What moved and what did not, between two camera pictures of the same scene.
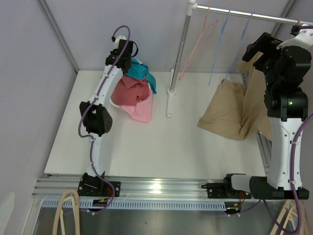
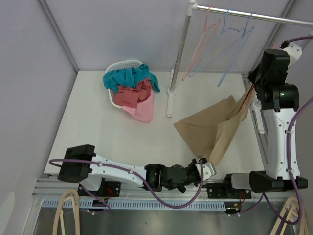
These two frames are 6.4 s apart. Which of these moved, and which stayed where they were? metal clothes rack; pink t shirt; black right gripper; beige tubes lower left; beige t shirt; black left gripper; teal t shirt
Moved: black left gripper; beige t shirt; black right gripper; teal t shirt
Stayed: beige tubes lower left; pink t shirt; metal clothes rack
